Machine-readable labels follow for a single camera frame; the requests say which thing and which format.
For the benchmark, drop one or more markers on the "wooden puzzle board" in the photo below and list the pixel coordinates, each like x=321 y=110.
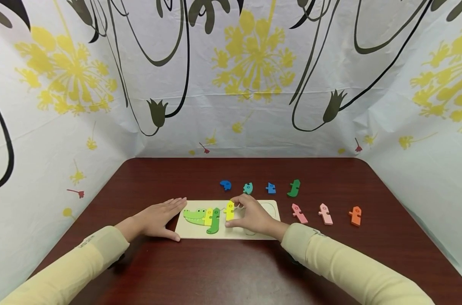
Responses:
x=200 y=235

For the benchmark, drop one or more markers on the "orange puzzle piece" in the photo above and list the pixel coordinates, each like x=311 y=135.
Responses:
x=355 y=216

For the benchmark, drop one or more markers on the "lime yellow puzzle piece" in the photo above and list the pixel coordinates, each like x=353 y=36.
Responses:
x=208 y=216

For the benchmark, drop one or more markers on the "person's left forearm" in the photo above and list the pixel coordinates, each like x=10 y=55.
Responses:
x=70 y=271

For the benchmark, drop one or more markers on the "person's right index finger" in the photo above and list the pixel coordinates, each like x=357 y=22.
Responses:
x=240 y=199

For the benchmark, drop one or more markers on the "person's right forearm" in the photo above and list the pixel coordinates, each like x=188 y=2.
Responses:
x=345 y=271

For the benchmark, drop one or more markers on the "person's right thumb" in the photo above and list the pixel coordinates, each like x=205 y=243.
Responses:
x=234 y=224

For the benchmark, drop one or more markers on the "blue rounded puzzle piece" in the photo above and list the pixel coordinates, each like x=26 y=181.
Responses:
x=225 y=185

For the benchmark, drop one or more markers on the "person's left thumb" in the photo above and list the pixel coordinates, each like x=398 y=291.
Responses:
x=169 y=234

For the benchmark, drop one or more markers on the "blue square puzzle piece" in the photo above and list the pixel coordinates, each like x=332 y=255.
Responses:
x=271 y=188

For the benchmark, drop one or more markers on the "light green crocodile head piece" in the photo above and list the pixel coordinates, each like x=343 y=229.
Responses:
x=194 y=216

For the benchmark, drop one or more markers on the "person's left fingers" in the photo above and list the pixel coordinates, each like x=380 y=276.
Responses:
x=174 y=208

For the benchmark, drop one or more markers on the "dark green puzzle piece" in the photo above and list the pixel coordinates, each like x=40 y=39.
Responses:
x=294 y=188
x=214 y=222

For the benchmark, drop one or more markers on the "light pink puzzle piece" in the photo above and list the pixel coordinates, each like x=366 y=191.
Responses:
x=325 y=214

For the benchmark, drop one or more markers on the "person's right hand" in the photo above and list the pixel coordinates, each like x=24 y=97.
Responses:
x=257 y=220

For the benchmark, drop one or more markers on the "teal puzzle piece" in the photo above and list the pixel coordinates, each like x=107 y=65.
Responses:
x=248 y=188

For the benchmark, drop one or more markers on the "person's left hand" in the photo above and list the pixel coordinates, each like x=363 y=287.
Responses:
x=154 y=220

